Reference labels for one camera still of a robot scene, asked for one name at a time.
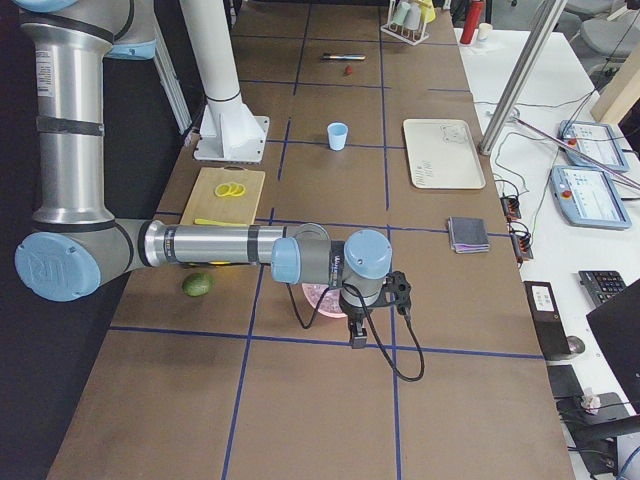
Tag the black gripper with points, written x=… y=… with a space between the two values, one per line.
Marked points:
x=355 y=315

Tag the light blue cup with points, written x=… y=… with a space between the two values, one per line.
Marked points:
x=337 y=133

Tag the steel muddler black tip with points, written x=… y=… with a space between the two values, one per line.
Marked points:
x=346 y=57

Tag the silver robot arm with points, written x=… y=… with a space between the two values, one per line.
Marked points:
x=79 y=245

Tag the white cup rack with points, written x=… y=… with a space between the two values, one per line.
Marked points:
x=408 y=36

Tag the grey cup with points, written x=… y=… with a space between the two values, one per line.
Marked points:
x=412 y=19

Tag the mint green cup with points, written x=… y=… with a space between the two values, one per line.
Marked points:
x=398 y=13

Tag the yellow cup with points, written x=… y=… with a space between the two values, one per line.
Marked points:
x=427 y=9

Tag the small cream cup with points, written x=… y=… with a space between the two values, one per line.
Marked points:
x=483 y=31

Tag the pink bowl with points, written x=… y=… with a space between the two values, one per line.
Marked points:
x=326 y=300

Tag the grey folded cloth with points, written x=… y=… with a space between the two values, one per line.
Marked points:
x=468 y=235

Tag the green avocado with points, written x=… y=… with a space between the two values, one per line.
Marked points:
x=197 y=284

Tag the black device box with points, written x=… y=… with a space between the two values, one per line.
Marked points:
x=547 y=322

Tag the wooden cutting board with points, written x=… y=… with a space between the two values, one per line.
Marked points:
x=203 y=203

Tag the yellow plastic knife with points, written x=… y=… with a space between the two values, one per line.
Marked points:
x=210 y=222

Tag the cream bear tray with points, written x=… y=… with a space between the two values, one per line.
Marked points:
x=442 y=154

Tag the black keyboard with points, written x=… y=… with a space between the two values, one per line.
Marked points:
x=601 y=285

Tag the near teach pendant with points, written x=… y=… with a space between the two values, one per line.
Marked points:
x=587 y=198

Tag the teach pendant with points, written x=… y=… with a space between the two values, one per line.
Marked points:
x=597 y=141
x=587 y=198

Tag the far teach pendant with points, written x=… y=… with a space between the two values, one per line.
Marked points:
x=597 y=141

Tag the red bottle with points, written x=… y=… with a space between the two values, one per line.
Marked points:
x=472 y=20

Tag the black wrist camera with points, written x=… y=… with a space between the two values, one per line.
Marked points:
x=396 y=291

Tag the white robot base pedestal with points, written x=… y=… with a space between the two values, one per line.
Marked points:
x=229 y=132

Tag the aluminium frame post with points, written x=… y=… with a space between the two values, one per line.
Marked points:
x=543 y=25

